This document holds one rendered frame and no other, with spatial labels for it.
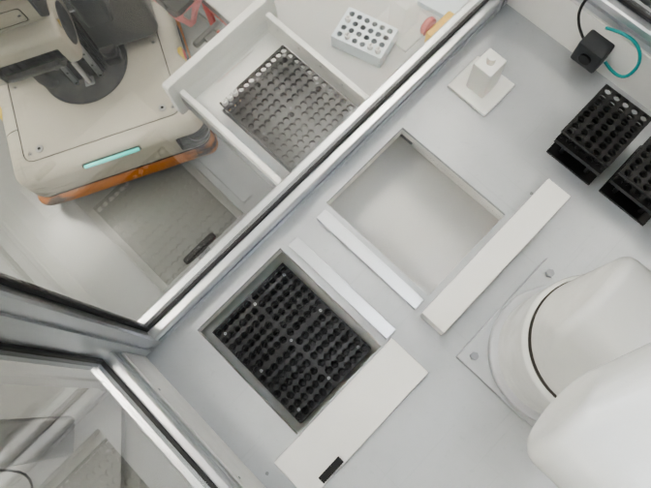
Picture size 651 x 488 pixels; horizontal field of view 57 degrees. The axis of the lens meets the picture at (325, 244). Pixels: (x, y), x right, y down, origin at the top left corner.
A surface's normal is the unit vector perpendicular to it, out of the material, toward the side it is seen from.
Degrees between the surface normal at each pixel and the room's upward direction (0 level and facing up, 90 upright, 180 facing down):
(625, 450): 10
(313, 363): 0
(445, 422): 0
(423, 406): 0
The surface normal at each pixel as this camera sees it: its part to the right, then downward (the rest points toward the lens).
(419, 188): -0.05, -0.25
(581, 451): -0.41, 0.15
